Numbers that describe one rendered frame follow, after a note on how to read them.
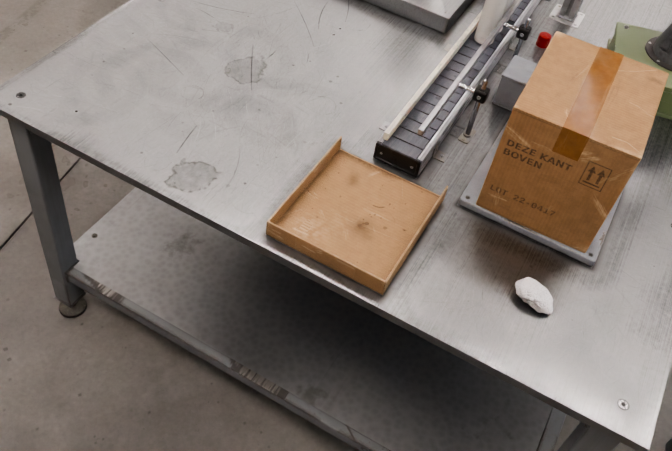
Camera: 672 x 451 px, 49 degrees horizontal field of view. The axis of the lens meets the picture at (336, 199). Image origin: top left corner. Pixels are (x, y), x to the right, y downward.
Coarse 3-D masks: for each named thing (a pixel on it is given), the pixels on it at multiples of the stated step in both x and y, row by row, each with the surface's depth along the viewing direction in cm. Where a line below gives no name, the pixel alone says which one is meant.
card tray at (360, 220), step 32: (320, 160) 154; (352, 160) 161; (320, 192) 153; (352, 192) 154; (384, 192) 155; (416, 192) 157; (288, 224) 146; (320, 224) 147; (352, 224) 148; (384, 224) 149; (416, 224) 150; (320, 256) 140; (352, 256) 143; (384, 256) 144; (384, 288) 136
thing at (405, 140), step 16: (528, 0) 207; (512, 16) 200; (464, 48) 187; (496, 48) 193; (448, 64) 182; (464, 64) 182; (480, 64) 183; (448, 80) 177; (464, 80) 178; (432, 96) 172; (416, 112) 168; (448, 112) 169; (400, 128) 163; (416, 128) 164; (432, 128) 164; (384, 144) 159; (400, 144) 159; (416, 144) 160
